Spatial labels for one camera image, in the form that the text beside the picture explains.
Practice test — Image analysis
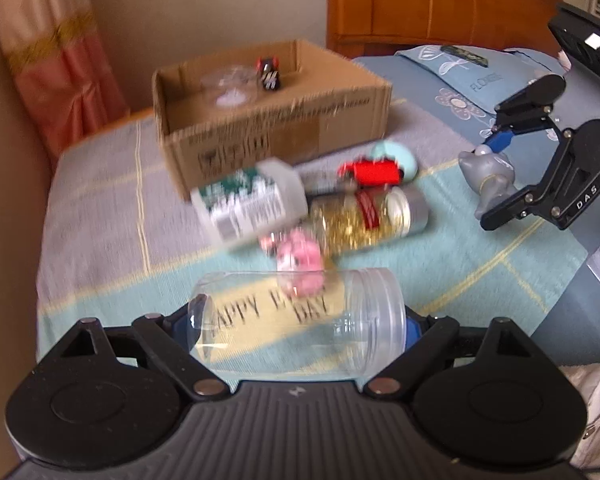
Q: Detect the pink and beige curtain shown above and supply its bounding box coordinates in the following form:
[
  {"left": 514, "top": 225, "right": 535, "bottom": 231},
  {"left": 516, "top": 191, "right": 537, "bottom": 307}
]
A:
[{"left": 0, "top": 0, "right": 131, "bottom": 153}]

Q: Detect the mint green round case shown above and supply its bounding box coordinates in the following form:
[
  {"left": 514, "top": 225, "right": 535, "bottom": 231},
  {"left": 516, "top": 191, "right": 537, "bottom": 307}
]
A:
[{"left": 369, "top": 141, "right": 420, "bottom": 182}]

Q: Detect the cardboard box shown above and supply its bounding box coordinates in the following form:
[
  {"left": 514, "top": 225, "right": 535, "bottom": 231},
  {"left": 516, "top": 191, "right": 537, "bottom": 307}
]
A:
[{"left": 151, "top": 39, "right": 394, "bottom": 202}]

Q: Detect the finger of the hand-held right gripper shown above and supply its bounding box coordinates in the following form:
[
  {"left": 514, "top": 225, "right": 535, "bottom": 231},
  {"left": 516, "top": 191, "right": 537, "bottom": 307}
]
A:
[
  {"left": 481, "top": 74, "right": 567, "bottom": 154},
  {"left": 480, "top": 179, "right": 562, "bottom": 232}
]

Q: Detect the clear round plastic container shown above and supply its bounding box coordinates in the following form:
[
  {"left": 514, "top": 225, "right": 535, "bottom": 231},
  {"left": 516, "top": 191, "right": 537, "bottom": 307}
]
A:
[{"left": 199, "top": 64, "right": 260, "bottom": 110}]

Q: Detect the gold glitter bottle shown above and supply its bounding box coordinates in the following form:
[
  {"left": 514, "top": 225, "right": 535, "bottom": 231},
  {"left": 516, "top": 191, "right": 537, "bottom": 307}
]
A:
[{"left": 307, "top": 186, "right": 431, "bottom": 253}]

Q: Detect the clear plastic jar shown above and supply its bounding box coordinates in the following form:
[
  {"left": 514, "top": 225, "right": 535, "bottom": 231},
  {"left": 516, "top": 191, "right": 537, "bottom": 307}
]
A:
[{"left": 186, "top": 267, "right": 408, "bottom": 376}]

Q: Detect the black and red toy car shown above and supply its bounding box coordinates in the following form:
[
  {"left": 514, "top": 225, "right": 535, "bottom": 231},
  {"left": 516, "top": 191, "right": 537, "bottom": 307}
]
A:
[{"left": 254, "top": 56, "right": 283, "bottom": 93}]

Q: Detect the grey animal figurine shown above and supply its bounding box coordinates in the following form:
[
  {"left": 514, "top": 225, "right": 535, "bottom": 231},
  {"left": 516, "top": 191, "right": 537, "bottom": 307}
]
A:
[{"left": 458, "top": 144, "right": 517, "bottom": 220}]

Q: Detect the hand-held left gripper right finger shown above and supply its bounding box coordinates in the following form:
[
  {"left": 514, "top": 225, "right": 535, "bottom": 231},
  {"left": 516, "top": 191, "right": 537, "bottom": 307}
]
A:
[{"left": 362, "top": 310, "right": 556, "bottom": 402}]

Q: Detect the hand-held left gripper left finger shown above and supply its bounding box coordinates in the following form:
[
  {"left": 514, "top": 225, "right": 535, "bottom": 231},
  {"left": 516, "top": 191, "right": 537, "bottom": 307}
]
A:
[{"left": 55, "top": 305, "right": 227, "bottom": 402}]

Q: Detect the wooden headboard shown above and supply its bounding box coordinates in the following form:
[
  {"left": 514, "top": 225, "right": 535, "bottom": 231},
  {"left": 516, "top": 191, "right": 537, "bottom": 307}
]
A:
[{"left": 326, "top": 0, "right": 563, "bottom": 60}]

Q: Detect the white bottle with green label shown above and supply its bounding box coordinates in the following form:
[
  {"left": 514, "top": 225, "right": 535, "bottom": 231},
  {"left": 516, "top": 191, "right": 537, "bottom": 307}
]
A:
[{"left": 190, "top": 157, "right": 310, "bottom": 252}]

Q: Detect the person's beige clothing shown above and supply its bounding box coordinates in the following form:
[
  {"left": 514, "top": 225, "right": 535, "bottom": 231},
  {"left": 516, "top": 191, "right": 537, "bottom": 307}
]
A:
[{"left": 557, "top": 359, "right": 600, "bottom": 473}]

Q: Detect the plaid bed blanket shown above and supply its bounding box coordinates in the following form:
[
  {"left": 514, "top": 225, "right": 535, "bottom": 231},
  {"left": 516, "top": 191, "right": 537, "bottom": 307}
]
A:
[{"left": 36, "top": 97, "right": 600, "bottom": 378}]

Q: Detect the pink pig toy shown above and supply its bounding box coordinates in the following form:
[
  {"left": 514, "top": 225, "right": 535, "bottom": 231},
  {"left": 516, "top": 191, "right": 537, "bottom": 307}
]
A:
[{"left": 260, "top": 227, "right": 331, "bottom": 297}]

